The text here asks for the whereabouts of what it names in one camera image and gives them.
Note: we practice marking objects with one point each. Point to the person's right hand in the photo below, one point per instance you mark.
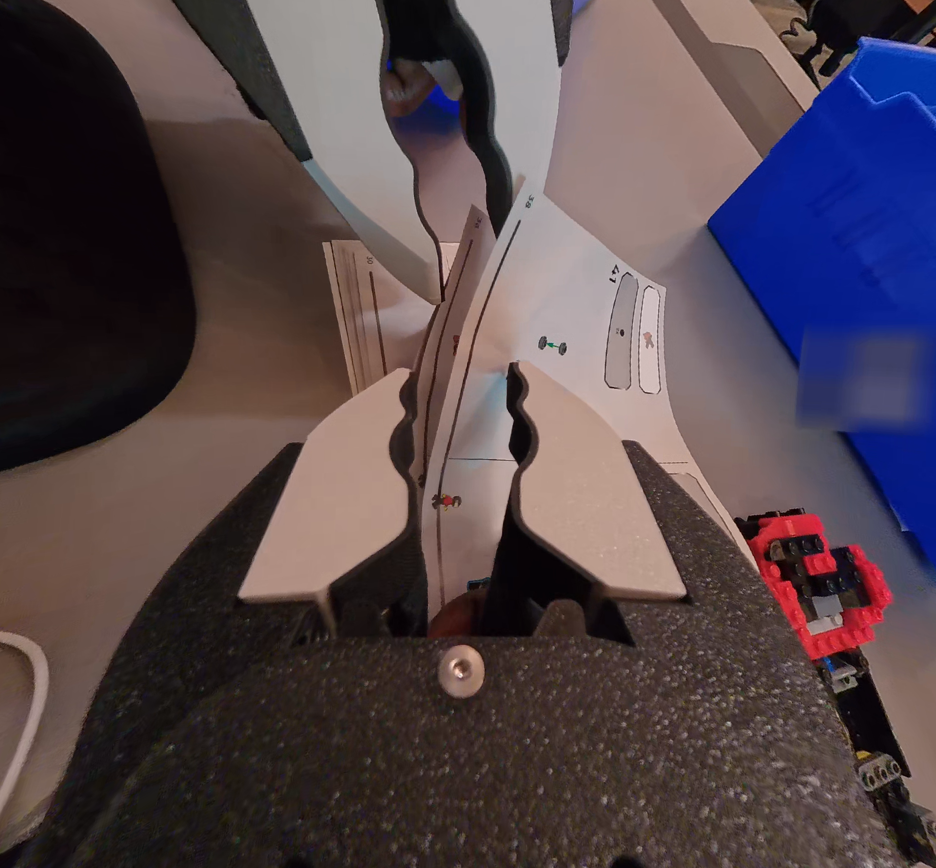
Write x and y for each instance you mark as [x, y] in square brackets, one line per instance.
[453, 619]

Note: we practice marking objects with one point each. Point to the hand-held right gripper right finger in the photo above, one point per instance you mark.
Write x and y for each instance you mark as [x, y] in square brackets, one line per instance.
[592, 510]

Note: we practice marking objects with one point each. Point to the red and black lego car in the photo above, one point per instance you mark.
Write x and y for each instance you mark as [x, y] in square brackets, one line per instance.
[782, 590]

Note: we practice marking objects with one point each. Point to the lego instruction booklet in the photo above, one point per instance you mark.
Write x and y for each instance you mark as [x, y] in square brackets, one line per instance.
[570, 312]

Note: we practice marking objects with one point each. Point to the black office chair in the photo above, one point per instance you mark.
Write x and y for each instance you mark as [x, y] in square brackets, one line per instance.
[841, 5]

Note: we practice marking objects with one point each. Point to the person's left hand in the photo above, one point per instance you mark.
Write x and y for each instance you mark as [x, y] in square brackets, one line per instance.
[402, 86]

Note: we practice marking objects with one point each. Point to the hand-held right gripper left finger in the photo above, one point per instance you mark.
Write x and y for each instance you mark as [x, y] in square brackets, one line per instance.
[336, 510]

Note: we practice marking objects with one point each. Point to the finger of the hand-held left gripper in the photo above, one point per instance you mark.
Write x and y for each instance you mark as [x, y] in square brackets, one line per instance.
[329, 78]
[519, 42]

